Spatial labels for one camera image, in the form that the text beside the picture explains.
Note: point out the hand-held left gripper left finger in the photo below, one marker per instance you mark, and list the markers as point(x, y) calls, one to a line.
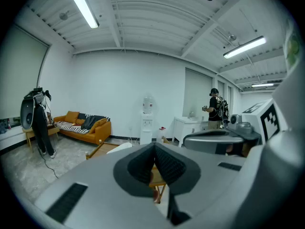
point(128, 173)

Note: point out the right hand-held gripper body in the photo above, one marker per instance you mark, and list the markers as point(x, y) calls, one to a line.
point(252, 125)

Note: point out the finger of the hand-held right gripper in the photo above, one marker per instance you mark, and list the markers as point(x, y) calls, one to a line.
point(202, 141)

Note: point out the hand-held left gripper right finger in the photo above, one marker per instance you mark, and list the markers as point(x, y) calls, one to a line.
point(181, 173)

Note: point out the white slipper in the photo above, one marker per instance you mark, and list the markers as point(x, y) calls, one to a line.
point(119, 148)

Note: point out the white cabinet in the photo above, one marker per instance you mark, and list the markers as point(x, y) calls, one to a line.
point(188, 128)

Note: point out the wooden serving cart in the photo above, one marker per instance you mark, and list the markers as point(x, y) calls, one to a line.
point(103, 149)

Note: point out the grey window blind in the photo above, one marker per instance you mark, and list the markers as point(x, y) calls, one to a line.
point(220, 88)
point(229, 96)
point(197, 92)
point(19, 75)

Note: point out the clear water jug red cap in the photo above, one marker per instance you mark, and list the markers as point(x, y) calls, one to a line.
point(162, 136)

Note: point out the white ceiling tube light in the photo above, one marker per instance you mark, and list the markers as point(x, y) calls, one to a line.
point(262, 85)
point(245, 46)
point(82, 6)

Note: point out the white water dispenser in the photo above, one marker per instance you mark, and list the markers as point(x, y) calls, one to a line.
point(145, 128)

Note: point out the orange sofa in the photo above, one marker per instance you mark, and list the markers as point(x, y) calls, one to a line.
point(103, 130)

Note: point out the orange cushion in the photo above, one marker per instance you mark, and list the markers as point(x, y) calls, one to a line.
point(72, 116)
point(98, 125)

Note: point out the dark garment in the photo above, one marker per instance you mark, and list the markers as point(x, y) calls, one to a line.
point(89, 122)

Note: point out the clear dispenser water bottle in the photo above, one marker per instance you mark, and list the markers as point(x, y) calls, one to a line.
point(148, 105)

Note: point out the black white striped blanket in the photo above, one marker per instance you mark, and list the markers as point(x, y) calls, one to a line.
point(69, 127)

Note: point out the grey flower print shirt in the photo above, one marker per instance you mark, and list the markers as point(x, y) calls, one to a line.
point(291, 46)

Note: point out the round ceiling detector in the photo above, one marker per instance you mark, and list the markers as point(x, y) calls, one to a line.
point(232, 37)
point(64, 15)

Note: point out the wooden side table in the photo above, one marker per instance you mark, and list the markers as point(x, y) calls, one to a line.
point(28, 131)

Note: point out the grey black backpack unit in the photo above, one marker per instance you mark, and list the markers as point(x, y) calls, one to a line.
point(27, 113)

